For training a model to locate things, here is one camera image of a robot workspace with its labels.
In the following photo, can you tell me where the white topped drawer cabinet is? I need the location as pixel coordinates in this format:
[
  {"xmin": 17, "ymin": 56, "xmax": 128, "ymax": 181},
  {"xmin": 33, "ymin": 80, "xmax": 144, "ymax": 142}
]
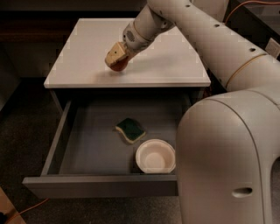
[{"xmin": 44, "ymin": 18, "xmax": 210, "ymax": 110}]

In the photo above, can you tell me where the dark wooden shelf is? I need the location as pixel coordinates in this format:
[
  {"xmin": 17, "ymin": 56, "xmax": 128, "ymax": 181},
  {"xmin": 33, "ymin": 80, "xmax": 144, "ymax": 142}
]
[{"xmin": 0, "ymin": 10, "xmax": 139, "ymax": 43}]

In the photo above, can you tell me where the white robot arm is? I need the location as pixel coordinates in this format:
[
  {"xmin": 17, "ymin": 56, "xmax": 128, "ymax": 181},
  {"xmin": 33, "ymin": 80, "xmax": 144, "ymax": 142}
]
[{"xmin": 106, "ymin": 0, "xmax": 280, "ymax": 224}]

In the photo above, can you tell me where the green yellow sponge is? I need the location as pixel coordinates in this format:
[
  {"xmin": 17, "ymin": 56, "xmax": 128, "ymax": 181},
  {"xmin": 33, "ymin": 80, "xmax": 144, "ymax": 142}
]
[{"xmin": 115, "ymin": 118, "xmax": 146, "ymax": 144}]

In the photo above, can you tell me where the red apple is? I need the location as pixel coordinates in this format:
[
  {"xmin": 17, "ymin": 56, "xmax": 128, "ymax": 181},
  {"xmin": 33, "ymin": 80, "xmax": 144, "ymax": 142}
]
[{"xmin": 110, "ymin": 57, "xmax": 129, "ymax": 72}]

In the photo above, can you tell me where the orange cable on floor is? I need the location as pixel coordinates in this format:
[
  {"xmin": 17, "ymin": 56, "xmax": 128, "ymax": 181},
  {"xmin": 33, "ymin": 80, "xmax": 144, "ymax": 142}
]
[{"xmin": 4, "ymin": 197, "xmax": 50, "ymax": 224}]

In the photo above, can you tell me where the grey top drawer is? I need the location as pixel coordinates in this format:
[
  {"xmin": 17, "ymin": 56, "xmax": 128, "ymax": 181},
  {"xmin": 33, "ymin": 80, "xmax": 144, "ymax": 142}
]
[{"xmin": 23, "ymin": 95, "xmax": 190, "ymax": 199}]

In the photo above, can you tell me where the white wall socket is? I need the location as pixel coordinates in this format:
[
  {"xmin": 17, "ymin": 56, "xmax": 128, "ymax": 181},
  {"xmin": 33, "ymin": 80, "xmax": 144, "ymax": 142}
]
[{"xmin": 265, "ymin": 38, "xmax": 280, "ymax": 59}]

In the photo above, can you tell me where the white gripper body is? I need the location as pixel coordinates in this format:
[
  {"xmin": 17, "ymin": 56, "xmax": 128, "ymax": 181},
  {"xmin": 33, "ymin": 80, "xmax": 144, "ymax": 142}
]
[{"xmin": 122, "ymin": 20, "xmax": 155, "ymax": 59}]

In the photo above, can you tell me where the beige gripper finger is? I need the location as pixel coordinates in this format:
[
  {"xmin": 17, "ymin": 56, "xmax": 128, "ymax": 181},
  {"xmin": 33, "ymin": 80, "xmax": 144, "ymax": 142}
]
[{"xmin": 105, "ymin": 42, "xmax": 129, "ymax": 67}]

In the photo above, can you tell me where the white paper bowl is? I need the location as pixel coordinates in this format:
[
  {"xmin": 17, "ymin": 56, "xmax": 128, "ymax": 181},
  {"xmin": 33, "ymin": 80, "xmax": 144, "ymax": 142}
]
[{"xmin": 136, "ymin": 139, "xmax": 176, "ymax": 174}]

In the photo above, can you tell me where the orange cable at right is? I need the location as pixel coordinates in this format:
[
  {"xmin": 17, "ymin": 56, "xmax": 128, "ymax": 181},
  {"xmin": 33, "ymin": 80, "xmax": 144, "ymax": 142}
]
[{"xmin": 223, "ymin": 0, "xmax": 280, "ymax": 25}]

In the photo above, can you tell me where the wooden board corner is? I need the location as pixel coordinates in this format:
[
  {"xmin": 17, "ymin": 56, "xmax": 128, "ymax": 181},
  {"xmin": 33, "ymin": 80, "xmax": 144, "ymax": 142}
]
[{"xmin": 0, "ymin": 187, "xmax": 26, "ymax": 224}]

